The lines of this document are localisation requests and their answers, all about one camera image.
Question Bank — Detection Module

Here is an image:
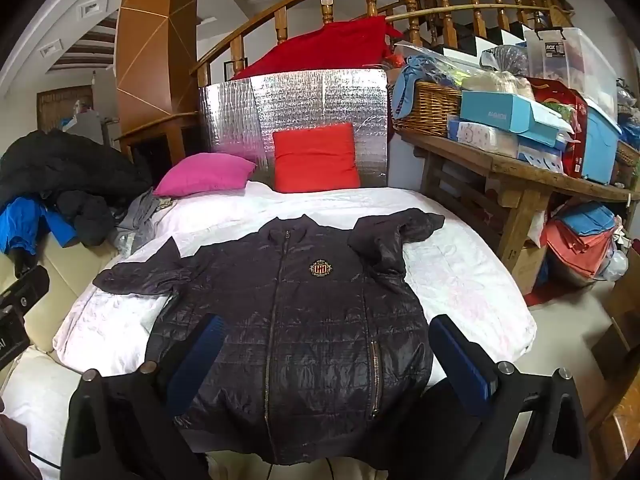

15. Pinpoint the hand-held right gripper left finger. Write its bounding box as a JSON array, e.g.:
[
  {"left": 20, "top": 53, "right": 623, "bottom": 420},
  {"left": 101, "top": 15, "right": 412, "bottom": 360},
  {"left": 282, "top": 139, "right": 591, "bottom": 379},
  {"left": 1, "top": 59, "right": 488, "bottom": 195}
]
[{"left": 60, "top": 314, "right": 232, "bottom": 480}]

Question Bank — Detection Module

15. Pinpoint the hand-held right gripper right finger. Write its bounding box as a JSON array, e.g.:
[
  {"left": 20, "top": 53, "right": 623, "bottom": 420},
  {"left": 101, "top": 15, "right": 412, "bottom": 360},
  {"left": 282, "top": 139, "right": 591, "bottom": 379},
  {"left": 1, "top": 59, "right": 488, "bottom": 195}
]
[{"left": 427, "top": 314, "right": 601, "bottom": 480}]

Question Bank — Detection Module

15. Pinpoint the black quilted jacket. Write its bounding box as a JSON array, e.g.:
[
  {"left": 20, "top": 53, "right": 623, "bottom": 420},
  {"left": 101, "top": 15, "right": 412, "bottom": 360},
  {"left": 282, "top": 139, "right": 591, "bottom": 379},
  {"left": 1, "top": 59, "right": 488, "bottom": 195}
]
[{"left": 94, "top": 207, "right": 446, "bottom": 466}]

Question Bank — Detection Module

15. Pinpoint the pile of dark clothes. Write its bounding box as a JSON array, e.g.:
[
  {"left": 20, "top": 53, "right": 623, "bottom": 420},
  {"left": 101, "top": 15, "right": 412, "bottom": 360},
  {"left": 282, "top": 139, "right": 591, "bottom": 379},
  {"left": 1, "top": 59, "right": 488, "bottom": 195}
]
[{"left": 0, "top": 129, "right": 151, "bottom": 248}]

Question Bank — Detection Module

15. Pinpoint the beige sofa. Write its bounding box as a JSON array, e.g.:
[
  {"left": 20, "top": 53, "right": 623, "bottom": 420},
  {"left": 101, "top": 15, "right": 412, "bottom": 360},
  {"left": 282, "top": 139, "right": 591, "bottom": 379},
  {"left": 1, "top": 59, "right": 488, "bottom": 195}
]
[{"left": 0, "top": 240, "right": 126, "bottom": 356}]

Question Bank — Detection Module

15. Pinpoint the blue jacket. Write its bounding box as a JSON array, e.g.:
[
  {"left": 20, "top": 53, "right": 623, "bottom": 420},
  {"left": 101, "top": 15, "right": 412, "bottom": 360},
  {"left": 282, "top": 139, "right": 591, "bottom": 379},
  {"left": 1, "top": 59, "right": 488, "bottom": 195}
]
[{"left": 0, "top": 196, "right": 81, "bottom": 256}]

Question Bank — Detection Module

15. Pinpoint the white bed blanket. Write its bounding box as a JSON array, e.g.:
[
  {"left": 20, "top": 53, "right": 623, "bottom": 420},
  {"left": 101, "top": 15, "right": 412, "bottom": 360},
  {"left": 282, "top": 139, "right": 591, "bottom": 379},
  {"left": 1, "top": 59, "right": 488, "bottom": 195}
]
[{"left": 52, "top": 180, "right": 538, "bottom": 391}]

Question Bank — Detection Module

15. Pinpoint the grey garment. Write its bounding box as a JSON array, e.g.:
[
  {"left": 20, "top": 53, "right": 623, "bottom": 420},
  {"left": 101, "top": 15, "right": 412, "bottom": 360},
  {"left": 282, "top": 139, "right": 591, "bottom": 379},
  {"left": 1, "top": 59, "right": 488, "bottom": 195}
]
[{"left": 112, "top": 187, "right": 176, "bottom": 256}]

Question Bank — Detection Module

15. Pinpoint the stack of orange cloths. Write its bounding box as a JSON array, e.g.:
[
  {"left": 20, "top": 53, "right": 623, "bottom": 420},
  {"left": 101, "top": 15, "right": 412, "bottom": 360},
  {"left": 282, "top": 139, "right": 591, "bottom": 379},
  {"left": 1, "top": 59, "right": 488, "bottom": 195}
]
[{"left": 542, "top": 210, "right": 621, "bottom": 286}]

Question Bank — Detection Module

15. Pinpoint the brown cardboard box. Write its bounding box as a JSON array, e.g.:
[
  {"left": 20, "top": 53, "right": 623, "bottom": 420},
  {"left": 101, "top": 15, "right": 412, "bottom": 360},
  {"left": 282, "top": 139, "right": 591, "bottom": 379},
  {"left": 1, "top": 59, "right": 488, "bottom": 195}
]
[{"left": 590, "top": 250, "right": 640, "bottom": 391}]

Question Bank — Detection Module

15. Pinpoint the pink pillow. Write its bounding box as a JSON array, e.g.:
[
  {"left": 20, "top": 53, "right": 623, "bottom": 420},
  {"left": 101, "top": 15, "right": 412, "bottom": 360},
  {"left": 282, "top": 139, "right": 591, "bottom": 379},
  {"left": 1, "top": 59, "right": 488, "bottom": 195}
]
[{"left": 152, "top": 152, "right": 258, "bottom": 198}]

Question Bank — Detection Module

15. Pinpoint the white refrigerator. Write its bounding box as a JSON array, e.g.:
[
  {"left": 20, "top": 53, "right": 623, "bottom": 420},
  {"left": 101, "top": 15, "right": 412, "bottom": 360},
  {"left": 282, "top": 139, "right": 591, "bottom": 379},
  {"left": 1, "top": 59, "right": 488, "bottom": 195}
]
[{"left": 65, "top": 102, "right": 121, "bottom": 151}]

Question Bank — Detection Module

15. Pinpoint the wooden side table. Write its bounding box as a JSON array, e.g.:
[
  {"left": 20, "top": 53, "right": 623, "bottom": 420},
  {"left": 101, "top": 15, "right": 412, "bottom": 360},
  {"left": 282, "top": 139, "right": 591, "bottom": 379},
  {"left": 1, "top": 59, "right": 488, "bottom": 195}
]
[{"left": 392, "top": 127, "right": 640, "bottom": 276}]

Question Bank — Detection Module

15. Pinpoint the white tissue pack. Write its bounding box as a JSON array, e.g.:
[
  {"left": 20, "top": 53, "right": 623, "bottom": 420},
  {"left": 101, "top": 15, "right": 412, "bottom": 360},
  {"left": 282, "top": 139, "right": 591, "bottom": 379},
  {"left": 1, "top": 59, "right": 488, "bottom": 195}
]
[{"left": 447, "top": 120, "right": 521, "bottom": 158}]

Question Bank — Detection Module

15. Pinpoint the red pillow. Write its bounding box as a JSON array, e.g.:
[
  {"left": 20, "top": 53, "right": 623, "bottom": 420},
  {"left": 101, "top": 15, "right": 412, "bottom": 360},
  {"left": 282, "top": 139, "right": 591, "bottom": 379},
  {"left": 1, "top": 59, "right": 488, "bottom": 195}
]
[{"left": 272, "top": 122, "right": 362, "bottom": 194}]

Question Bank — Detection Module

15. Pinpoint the teal cardboard box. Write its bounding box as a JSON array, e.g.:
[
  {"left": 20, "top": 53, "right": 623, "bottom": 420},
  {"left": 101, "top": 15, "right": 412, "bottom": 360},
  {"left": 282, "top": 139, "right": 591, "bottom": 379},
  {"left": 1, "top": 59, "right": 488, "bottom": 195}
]
[{"left": 460, "top": 90, "right": 573, "bottom": 147}]

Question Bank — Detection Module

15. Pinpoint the blue plastic storage bin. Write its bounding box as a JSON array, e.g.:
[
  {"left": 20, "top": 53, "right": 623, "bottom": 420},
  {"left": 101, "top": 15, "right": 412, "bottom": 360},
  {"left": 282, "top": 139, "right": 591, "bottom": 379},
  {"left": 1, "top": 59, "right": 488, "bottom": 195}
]
[{"left": 582, "top": 100, "right": 623, "bottom": 184}]

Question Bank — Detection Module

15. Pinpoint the wicker basket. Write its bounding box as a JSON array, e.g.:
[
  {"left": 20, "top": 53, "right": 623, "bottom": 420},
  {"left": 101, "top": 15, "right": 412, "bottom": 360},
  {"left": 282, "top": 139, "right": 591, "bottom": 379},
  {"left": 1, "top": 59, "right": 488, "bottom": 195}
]
[{"left": 392, "top": 80, "right": 463, "bottom": 138}]

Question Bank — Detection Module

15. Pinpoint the red gift bag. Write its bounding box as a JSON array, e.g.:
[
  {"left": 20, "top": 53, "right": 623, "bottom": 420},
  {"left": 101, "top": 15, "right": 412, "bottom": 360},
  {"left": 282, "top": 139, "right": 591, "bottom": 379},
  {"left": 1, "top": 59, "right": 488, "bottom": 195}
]
[{"left": 525, "top": 77, "right": 588, "bottom": 177}]

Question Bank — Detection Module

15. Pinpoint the brown wooden column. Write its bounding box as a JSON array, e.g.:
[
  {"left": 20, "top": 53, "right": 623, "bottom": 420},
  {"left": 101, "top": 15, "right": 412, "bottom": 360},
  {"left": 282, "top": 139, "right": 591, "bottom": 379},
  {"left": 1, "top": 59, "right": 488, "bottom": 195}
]
[{"left": 116, "top": 0, "right": 201, "bottom": 136}]

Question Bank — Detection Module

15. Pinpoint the silver foil panel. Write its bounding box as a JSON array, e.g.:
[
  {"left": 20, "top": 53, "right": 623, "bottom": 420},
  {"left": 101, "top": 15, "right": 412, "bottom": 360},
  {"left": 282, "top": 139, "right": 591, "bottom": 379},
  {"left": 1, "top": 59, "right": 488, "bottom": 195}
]
[{"left": 198, "top": 66, "right": 390, "bottom": 191}]

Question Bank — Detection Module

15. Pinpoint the blue cloth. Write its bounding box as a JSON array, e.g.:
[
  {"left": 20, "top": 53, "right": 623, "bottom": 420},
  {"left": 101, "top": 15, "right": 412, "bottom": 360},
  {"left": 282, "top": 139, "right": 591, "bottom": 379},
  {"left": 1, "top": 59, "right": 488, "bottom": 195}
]
[{"left": 392, "top": 55, "right": 451, "bottom": 118}]

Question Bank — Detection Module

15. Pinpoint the clear plastic storage box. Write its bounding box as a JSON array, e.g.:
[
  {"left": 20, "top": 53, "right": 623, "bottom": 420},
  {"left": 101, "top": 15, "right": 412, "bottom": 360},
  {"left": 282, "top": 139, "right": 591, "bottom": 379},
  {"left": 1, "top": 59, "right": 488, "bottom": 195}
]
[{"left": 523, "top": 26, "right": 619, "bottom": 121}]

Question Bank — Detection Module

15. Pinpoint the red cloth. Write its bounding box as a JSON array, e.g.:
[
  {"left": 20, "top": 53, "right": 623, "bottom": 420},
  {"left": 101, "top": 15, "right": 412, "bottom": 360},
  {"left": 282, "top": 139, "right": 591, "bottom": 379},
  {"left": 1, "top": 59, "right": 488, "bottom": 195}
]
[{"left": 230, "top": 15, "right": 403, "bottom": 81}]

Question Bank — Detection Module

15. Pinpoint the wooden stair railing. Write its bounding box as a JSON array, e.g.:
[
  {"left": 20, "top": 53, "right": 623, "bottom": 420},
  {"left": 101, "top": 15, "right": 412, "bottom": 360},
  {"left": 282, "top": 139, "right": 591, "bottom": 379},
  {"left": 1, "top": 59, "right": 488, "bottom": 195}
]
[{"left": 190, "top": 0, "right": 576, "bottom": 88}]

